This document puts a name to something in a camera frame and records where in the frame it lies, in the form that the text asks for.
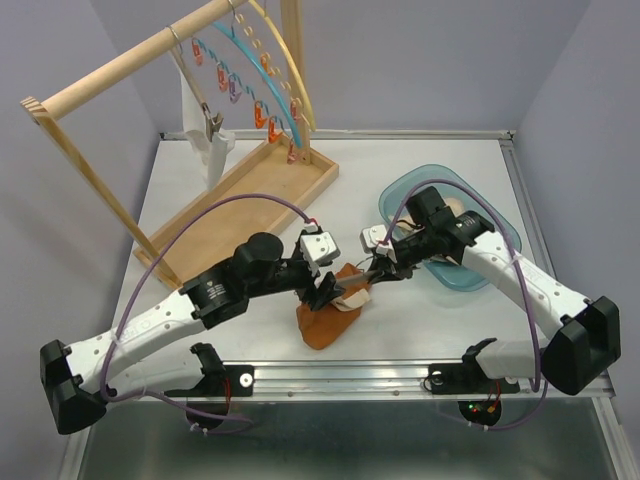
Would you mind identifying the blue plastic clip hanger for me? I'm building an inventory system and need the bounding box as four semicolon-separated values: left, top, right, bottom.
190;19;311;162

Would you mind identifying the brown underwear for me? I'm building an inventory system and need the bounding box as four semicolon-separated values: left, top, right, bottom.
296;281;371;350

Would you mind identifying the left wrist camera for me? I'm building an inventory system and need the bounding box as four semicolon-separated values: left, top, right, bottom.
298;219;341;277

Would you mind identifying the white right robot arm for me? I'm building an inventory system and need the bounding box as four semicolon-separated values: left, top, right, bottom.
361;186;621;395

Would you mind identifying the blue plastic tub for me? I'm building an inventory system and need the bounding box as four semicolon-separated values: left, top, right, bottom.
378;164;522;292

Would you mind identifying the beige underwear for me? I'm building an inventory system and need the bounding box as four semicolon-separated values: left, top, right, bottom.
404;190;464;263

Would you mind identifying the yellow plastic clip hanger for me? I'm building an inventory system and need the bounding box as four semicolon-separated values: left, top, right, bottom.
232;0;319;131

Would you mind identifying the aluminium mounting rail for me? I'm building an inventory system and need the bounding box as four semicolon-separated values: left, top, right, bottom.
84;354;617;401

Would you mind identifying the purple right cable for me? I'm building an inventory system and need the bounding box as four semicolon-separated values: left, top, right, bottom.
377;178;549;434

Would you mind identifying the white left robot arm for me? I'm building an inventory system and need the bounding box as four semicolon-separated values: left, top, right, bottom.
39;232;344;435

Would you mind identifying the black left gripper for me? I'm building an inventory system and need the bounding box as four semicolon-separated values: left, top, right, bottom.
248;249;346;311

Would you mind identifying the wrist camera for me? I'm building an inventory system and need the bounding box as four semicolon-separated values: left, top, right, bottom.
359;224;397;263
298;219;341;277

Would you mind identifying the wooden clothes rack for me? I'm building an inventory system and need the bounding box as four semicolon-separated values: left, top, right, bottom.
21;1;339;290

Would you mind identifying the white underwear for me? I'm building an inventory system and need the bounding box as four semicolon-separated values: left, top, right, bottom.
169;49;236;191

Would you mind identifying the wooden clamp hanger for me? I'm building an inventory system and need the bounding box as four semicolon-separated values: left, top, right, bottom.
168;26;223;143
336;257;384;289

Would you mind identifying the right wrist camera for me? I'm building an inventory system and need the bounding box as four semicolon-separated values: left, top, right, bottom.
359;224;397;263

